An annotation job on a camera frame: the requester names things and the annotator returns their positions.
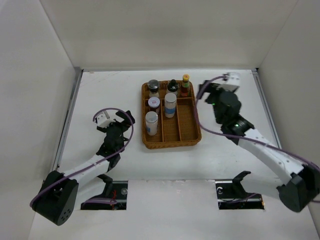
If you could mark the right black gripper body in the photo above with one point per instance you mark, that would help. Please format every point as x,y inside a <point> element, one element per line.
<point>213,98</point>

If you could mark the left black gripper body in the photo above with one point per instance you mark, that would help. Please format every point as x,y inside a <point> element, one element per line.
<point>123,125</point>

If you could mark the red sauce bottle yellow cap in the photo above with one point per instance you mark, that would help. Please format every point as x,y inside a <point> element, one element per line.
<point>185,86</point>

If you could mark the grey-lid dark spice jar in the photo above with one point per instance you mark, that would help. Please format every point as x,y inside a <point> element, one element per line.
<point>154,104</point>

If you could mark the silver-lid white blue canister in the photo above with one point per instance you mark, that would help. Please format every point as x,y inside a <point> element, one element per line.
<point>170,102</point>

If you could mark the black-knob salt shaker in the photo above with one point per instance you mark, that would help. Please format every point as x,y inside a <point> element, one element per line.
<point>173,87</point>

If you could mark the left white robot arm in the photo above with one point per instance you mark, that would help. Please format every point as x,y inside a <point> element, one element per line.
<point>57,196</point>

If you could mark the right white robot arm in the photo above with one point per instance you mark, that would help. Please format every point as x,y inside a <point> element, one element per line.
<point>298,180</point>

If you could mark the brown wicker divided tray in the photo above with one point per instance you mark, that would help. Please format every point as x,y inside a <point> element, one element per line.
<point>181,130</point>

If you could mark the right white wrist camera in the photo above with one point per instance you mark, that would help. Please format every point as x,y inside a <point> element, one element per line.
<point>231,81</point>

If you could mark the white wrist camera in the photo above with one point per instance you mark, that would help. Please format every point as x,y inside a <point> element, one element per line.
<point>103,120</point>
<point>231,81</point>

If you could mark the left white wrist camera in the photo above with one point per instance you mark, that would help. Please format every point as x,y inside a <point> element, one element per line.
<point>103,120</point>

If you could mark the right metal frame rail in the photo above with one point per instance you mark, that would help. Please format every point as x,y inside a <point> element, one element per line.
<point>275,137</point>

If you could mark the metal frame rail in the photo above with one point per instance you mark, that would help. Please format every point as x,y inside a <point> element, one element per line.
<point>275,137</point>
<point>68,118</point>

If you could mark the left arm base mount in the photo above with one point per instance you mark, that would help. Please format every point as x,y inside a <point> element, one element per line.
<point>103,193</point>

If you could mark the left metal frame rail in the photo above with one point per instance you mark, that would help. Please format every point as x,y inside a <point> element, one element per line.
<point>68,118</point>

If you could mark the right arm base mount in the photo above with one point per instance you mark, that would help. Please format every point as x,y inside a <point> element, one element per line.
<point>232,196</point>

